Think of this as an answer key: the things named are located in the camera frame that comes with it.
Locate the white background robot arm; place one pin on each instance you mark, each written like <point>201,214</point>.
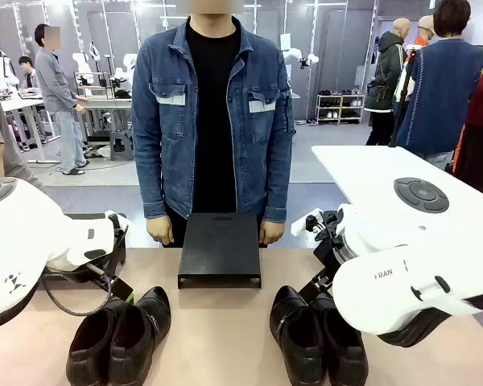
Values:
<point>291,54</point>

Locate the person's left hand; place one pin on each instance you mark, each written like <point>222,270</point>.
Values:
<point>273,233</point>

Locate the person with beige cap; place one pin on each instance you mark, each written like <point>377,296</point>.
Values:
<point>426,26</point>

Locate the person in denim jacket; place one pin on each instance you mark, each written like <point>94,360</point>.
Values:
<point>257,161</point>

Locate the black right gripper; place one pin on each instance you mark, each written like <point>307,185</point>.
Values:
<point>330,245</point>

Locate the seated person black hair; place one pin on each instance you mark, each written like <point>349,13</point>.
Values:
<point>28,76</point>

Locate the person in dark green jacket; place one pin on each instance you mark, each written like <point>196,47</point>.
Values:
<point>386,72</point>

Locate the white office desk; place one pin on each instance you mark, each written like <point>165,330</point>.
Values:
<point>22,105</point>

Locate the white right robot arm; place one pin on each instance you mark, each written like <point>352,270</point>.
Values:
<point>386,281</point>

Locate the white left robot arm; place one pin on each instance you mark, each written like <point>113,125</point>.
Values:
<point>24,241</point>

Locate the black leather buckle shoe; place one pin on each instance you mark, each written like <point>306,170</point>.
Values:
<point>145,317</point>
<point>88,346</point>
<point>294,321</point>
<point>342,350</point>

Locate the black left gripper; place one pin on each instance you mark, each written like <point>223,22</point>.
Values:
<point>118,251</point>

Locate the white work table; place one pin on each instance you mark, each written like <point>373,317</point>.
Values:
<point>104,102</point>

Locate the wooden shoe rack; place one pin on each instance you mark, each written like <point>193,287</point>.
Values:
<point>340,107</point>

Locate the denim-sleeved right forearm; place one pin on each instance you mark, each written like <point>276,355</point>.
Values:
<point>153,189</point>

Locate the denim-sleeved left forearm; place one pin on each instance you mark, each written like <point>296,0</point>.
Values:
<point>277,189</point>

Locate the man in grey jacket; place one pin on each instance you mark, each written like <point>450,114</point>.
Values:
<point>54,80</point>

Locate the black shoe stand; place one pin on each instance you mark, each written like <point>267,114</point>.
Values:
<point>219,249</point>

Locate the person's right hand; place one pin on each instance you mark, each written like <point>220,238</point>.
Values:
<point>160,232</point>

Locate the person in navy vest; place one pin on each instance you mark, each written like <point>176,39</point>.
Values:
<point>438,88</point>

